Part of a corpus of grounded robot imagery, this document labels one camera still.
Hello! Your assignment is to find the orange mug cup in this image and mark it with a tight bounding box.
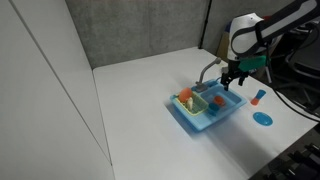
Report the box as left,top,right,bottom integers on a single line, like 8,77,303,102
213,95,227,108

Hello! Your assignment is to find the cream dish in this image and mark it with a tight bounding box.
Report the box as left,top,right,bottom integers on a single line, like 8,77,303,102
186,96,195,111

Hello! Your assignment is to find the grey toy faucet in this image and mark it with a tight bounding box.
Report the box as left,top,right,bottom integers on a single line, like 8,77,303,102
194,56,223,94

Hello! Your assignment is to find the cardboard box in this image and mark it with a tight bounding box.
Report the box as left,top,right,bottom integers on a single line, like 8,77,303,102
215,21,235,63

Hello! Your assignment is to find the blue and orange tumbler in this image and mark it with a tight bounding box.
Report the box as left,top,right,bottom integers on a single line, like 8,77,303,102
250,88,267,107

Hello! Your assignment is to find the blue mug cup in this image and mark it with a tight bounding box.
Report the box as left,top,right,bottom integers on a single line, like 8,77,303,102
207,102,221,117

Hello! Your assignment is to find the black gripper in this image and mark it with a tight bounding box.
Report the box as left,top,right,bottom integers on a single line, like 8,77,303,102
220,60,250,92

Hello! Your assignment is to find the blue toy sink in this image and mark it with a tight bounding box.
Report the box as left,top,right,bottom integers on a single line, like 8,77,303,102
169,78,248,132

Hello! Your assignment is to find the blue round plate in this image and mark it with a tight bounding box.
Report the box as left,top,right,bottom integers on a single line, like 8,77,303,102
252,111,274,127

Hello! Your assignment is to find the yellow dish rack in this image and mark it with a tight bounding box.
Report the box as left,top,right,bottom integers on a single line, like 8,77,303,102
176,89,210,117

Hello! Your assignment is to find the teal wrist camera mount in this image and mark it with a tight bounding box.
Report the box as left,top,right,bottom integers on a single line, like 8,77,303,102
237,54,268,72

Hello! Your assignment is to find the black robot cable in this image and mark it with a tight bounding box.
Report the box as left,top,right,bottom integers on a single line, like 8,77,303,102
265,19,320,124

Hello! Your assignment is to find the black office chair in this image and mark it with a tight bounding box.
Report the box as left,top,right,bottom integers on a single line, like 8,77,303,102
270,22,320,113

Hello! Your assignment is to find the black vertical pole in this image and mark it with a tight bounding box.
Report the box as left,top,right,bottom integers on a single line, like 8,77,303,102
198,0,214,50

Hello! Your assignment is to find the black equipment frame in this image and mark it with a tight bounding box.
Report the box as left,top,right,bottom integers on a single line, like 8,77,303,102
259,142,320,180

